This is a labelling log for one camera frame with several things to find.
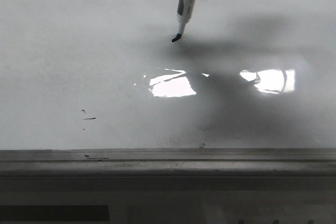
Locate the black and white whiteboard marker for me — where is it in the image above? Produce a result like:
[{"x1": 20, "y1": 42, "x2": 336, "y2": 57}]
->
[{"x1": 171, "y1": 0, "x2": 219, "y2": 43}]

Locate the white whiteboard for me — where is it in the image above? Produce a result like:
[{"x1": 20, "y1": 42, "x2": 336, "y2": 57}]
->
[{"x1": 1, "y1": 0, "x2": 335, "y2": 150}]

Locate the grey aluminium whiteboard frame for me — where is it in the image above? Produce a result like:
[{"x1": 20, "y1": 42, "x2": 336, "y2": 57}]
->
[{"x1": 1, "y1": 148, "x2": 335, "y2": 179}]

